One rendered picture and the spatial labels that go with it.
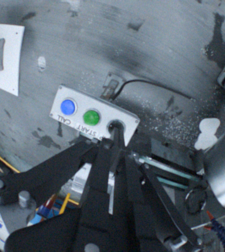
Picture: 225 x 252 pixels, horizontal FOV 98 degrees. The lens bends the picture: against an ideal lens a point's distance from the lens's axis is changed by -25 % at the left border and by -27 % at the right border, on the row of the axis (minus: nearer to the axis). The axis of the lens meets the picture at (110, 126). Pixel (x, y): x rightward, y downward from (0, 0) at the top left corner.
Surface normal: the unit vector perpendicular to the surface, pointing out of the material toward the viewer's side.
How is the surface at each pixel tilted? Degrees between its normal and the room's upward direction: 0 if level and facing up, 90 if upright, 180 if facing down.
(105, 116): 23
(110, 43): 0
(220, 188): 54
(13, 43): 4
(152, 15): 0
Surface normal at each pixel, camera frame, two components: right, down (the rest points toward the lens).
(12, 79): -0.15, 0.63
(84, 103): -0.05, 0.26
